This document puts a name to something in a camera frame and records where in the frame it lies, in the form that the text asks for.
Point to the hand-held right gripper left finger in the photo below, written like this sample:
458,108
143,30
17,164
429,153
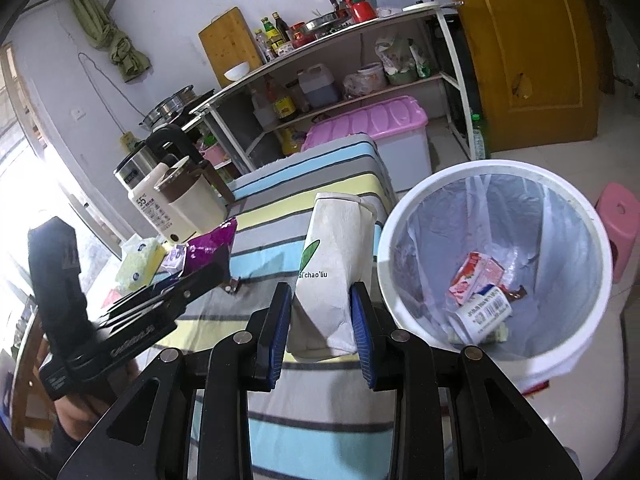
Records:
278,335

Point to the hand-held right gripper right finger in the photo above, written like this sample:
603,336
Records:
362,340

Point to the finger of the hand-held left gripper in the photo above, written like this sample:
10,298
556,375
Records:
205,287
200,267

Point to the purple snack wrapper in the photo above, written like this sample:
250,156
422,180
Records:
210,242

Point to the white paper bag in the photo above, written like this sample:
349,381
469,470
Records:
330,260

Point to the white yogurt cup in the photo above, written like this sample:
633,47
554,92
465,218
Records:
482,315

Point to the red strawberry milk carton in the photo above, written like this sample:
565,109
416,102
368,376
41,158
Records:
470,272

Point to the brown chocolate bar wrapper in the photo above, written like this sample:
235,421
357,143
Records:
517,292

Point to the translucent bin liner bag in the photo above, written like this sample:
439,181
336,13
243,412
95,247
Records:
550,240

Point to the white round trash bin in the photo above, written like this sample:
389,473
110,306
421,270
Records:
597,310

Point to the person's left hand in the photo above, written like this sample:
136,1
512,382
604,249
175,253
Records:
80,415

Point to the small purple box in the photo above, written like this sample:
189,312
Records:
175,257

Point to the yellow tissue pack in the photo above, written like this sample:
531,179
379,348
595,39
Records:
140,262

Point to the brown and cream cup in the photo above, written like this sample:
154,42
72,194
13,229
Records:
195,205

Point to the pink plastic basin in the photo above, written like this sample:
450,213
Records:
215,154

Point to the steel electric kettle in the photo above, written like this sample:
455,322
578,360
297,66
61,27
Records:
135,165

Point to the yellow power strip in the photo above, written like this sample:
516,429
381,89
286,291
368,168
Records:
128,141

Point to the steel cooking pot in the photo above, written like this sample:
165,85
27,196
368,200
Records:
167,105

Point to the clear plastic bottle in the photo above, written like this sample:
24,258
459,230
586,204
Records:
262,110

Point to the white metal shelf rack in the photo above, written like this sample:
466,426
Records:
215,95

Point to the red paper scrap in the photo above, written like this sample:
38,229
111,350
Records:
535,387

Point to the yellow label oil bottle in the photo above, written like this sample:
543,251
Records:
283,104

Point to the dark jar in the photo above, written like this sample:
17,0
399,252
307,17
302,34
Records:
300,100

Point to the white bowl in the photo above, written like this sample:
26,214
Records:
236,71

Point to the oil jug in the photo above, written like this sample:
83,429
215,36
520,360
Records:
318,85

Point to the pink lid storage box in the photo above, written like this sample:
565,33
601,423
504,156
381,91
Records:
370,120

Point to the wooden cutting board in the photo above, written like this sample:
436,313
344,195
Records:
225,40

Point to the clear seasoning bottle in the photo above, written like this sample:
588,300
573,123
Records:
261,45

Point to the green glass bottle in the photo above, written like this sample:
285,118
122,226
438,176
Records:
480,137

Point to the small white jar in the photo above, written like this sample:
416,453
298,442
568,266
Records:
285,49

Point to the pinkish plastic bag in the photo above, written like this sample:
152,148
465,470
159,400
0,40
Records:
355,86

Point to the green yellow label bottle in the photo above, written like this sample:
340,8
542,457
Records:
270,37

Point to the green hanging cloth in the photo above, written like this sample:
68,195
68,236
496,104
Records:
107,35

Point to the red lid jar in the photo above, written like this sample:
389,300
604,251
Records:
298,35

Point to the dark sauce bottle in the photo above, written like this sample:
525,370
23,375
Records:
281,27

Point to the white round container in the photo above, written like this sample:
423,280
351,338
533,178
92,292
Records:
373,76

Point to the steel pan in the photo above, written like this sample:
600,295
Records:
325,24

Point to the pink plastic stool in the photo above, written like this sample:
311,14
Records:
620,225

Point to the bundle of plastic bags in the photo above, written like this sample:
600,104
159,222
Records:
402,57

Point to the kitchen knife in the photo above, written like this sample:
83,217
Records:
331,0

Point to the white plate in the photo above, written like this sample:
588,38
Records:
422,6

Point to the yellow wooden door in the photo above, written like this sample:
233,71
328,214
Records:
530,35

